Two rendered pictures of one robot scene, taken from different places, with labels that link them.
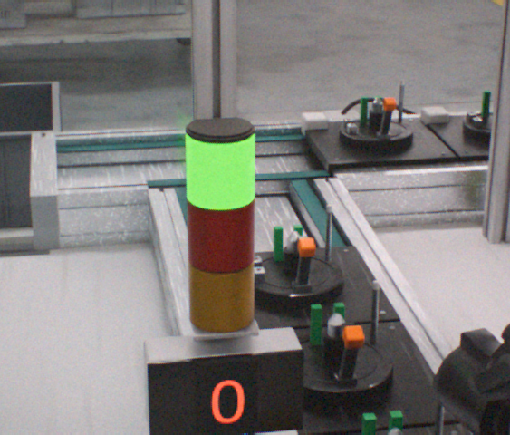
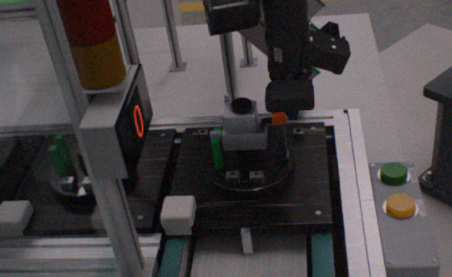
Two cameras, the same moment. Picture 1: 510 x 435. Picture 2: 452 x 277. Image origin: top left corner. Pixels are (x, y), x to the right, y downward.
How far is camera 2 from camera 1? 0.71 m
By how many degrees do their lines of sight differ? 62
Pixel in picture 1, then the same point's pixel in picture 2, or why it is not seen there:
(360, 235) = not seen: outside the picture
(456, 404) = (234, 18)
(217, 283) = (115, 43)
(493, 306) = not seen: outside the picture
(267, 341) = not seen: hidden behind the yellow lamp
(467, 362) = not seen: outside the picture
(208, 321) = (118, 74)
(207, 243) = (103, 17)
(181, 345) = (102, 110)
